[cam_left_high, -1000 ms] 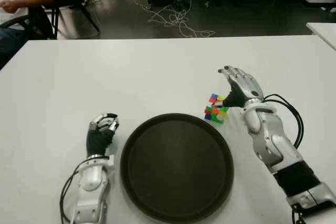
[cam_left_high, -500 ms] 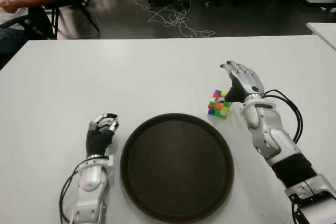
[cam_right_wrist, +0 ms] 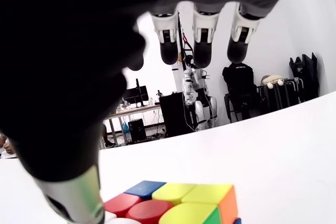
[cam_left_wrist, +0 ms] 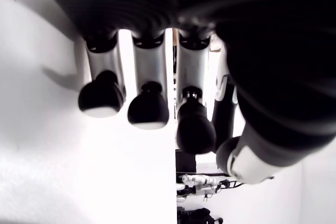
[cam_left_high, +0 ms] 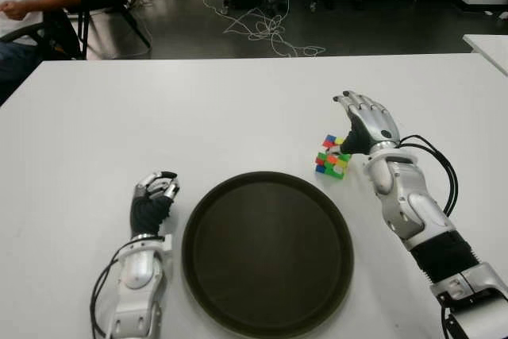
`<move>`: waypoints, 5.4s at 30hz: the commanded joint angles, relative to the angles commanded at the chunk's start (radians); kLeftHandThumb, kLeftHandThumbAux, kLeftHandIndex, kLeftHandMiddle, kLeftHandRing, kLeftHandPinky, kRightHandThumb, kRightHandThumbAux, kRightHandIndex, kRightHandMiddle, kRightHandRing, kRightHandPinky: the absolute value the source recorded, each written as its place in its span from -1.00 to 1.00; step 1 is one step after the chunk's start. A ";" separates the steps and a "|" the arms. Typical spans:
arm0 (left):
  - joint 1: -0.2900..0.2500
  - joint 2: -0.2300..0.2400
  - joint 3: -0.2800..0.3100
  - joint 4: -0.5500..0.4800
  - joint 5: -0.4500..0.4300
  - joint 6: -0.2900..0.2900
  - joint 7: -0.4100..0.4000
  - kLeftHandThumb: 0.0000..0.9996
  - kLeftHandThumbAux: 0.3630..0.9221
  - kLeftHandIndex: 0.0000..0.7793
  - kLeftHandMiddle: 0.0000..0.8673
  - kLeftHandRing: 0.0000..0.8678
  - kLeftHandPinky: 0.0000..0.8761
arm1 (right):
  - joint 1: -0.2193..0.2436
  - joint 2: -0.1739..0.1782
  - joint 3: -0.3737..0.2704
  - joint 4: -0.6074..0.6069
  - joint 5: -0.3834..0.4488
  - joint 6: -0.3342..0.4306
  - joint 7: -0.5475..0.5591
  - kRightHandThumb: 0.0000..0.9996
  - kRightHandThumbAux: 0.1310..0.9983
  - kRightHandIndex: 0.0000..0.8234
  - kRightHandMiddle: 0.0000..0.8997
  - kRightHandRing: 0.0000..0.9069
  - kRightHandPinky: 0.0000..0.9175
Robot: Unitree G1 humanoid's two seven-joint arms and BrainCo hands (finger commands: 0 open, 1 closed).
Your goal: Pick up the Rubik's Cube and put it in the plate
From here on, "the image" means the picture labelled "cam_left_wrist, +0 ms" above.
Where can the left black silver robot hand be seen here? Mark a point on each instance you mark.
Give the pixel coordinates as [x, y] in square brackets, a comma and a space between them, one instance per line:
[262, 51]

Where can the black cabinet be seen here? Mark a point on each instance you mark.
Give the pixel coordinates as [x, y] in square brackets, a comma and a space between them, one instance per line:
[185, 162]

